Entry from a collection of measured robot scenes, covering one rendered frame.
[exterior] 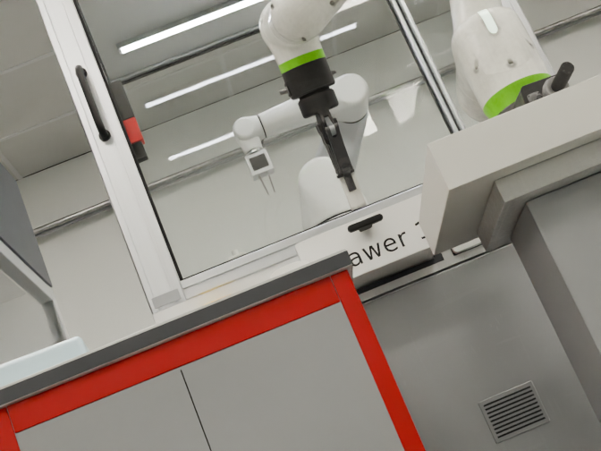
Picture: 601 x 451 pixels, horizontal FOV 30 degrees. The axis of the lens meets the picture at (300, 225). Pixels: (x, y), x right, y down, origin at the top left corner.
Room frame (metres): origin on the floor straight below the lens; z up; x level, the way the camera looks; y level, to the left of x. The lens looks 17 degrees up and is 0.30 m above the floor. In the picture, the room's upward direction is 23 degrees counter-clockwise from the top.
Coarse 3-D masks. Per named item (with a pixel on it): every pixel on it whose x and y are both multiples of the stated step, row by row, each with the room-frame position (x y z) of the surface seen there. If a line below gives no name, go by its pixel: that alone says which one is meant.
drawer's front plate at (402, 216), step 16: (384, 208) 2.17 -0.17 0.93; (400, 208) 2.17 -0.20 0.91; (416, 208) 2.18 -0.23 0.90; (384, 224) 2.17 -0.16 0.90; (400, 224) 2.17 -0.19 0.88; (304, 240) 2.16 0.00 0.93; (320, 240) 2.16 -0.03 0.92; (336, 240) 2.16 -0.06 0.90; (352, 240) 2.16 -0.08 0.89; (368, 240) 2.17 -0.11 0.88; (384, 240) 2.17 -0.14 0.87; (416, 240) 2.17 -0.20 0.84; (304, 256) 2.16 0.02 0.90; (320, 256) 2.16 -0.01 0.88; (352, 256) 2.16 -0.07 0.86; (384, 256) 2.17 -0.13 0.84; (400, 256) 2.17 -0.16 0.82; (352, 272) 2.16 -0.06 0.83; (368, 272) 2.17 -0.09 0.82
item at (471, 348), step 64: (512, 256) 2.34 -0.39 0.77; (384, 320) 2.32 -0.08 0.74; (448, 320) 2.33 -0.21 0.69; (512, 320) 2.33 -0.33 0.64; (448, 384) 2.32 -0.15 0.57; (512, 384) 2.33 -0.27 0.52; (576, 384) 2.34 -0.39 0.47; (448, 448) 2.32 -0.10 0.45; (512, 448) 2.33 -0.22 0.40; (576, 448) 2.33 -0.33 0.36
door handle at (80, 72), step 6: (78, 66) 2.24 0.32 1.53; (78, 72) 2.24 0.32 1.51; (84, 72) 2.28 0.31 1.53; (78, 78) 2.24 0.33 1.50; (84, 78) 2.24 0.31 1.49; (84, 84) 2.24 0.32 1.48; (84, 90) 2.24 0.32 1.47; (90, 90) 2.24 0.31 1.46; (90, 96) 2.24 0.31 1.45; (90, 102) 2.24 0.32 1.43; (90, 108) 2.24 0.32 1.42; (96, 108) 2.24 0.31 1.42; (96, 114) 2.24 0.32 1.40; (96, 120) 2.24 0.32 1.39; (96, 126) 2.25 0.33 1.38; (102, 126) 2.24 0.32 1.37; (102, 132) 2.25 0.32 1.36; (108, 132) 2.28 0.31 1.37; (102, 138) 2.28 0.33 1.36; (108, 138) 2.28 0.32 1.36
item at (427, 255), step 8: (416, 256) 2.27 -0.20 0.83; (424, 256) 2.30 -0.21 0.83; (392, 264) 2.25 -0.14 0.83; (400, 264) 2.28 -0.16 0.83; (408, 264) 2.31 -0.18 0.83; (416, 264) 2.34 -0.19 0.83; (376, 272) 2.26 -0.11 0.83; (384, 272) 2.29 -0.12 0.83; (392, 272) 2.32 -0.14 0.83; (352, 280) 2.24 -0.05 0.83; (360, 280) 2.27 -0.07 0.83; (368, 280) 2.30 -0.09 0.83; (376, 280) 2.33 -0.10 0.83
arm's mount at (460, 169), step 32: (576, 96) 1.66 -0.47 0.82; (480, 128) 1.65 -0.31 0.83; (512, 128) 1.65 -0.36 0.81; (544, 128) 1.65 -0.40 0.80; (576, 128) 1.65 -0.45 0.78; (448, 160) 1.64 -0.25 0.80; (480, 160) 1.64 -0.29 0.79; (512, 160) 1.65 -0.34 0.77; (448, 192) 1.65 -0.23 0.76; (480, 192) 1.73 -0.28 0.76; (448, 224) 1.83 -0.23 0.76
